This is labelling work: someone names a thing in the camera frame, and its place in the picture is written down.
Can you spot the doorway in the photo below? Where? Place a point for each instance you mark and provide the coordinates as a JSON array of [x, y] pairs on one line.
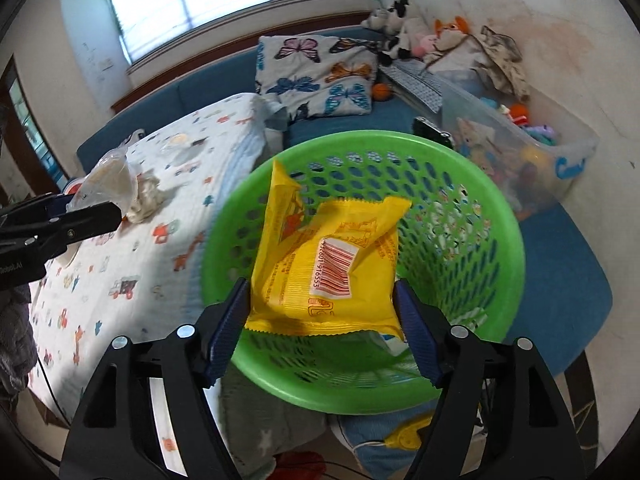
[[27, 145]]

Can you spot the yellow power strip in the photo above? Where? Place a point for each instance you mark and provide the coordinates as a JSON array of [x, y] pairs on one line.
[[406, 437]]

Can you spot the yellow snack wrapper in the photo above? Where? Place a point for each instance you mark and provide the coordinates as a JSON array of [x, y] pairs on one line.
[[328, 274]]

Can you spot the orange fox plush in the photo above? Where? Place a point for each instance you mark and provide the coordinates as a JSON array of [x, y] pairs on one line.
[[450, 34]]

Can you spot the cow plush toy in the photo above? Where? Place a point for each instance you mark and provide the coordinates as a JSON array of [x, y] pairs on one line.
[[404, 28]]

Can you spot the patterned beige cloth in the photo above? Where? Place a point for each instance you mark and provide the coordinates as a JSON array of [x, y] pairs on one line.
[[504, 68]]

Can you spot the clear plastic bag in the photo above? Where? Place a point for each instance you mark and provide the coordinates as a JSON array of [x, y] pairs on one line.
[[112, 180]]

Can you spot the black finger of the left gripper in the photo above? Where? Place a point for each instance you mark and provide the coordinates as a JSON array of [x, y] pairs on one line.
[[38, 230]]

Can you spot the small orange ball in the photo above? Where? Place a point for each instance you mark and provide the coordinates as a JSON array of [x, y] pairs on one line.
[[381, 92]]

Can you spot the green plastic basket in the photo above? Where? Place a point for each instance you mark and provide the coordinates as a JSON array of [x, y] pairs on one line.
[[460, 249]]

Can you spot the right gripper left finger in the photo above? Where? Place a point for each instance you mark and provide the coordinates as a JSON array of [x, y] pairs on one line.
[[145, 415]]

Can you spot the crumpled white tissue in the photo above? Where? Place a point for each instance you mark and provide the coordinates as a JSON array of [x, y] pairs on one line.
[[148, 200]]

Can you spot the black handheld console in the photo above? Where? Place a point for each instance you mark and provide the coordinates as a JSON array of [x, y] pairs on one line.
[[422, 127]]

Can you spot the pink pig plush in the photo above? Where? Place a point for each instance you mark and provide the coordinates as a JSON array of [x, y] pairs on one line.
[[426, 46]]

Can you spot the clear toy storage box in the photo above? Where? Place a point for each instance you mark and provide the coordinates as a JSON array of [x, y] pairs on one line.
[[533, 151]]

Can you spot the butterfly pillow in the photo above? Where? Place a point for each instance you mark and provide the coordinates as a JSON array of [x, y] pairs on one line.
[[317, 76]]

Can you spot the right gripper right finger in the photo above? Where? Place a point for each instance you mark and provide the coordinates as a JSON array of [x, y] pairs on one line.
[[500, 414]]

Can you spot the white patterned tablecloth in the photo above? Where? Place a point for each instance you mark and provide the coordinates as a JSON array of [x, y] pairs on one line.
[[143, 280]]

